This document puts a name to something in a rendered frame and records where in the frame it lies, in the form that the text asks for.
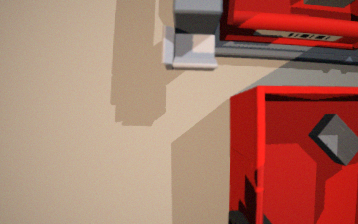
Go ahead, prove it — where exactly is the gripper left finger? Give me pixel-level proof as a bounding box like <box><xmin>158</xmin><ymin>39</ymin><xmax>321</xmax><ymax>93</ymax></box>
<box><xmin>228</xmin><ymin>210</ymin><xmax>249</xmax><ymax>224</ymax></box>

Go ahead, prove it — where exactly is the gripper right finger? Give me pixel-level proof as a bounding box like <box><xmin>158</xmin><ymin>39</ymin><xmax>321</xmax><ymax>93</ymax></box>
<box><xmin>263</xmin><ymin>213</ymin><xmax>272</xmax><ymax>224</ymax></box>

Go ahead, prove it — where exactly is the red open-front bin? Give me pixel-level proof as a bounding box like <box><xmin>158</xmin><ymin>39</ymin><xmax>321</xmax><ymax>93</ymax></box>
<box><xmin>220</xmin><ymin>0</ymin><xmax>358</xmax><ymax>49</ymax></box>
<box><xmin>229</xmin><ymin>86</ymin><xmax>358</xmax><ymax>224</ymax></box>

